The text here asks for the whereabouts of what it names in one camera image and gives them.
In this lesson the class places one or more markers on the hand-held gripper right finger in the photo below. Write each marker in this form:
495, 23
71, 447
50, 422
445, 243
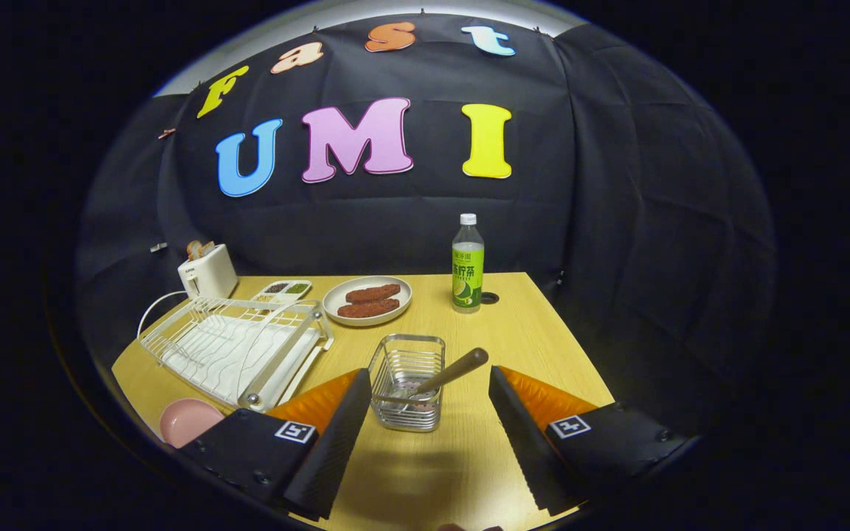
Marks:
524, 442

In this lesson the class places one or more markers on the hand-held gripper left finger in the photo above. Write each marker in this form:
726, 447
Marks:
336, 442

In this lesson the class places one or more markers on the pink plate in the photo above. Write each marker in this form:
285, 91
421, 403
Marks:
185, 424

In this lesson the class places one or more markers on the white plate with sausages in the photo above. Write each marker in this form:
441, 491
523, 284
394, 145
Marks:
336, 295

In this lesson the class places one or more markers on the brown sausage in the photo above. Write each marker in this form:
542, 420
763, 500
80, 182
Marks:
367, 308
373, 293

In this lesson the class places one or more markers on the compartment tray with grains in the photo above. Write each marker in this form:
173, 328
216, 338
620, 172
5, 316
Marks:
281, 289

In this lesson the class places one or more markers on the green label drink bottle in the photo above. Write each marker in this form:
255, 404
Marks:
468, 280

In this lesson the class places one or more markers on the white toaster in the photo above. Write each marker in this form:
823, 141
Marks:
211, 276

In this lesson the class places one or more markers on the black backdrop cloth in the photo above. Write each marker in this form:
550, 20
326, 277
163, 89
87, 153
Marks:
654, 221

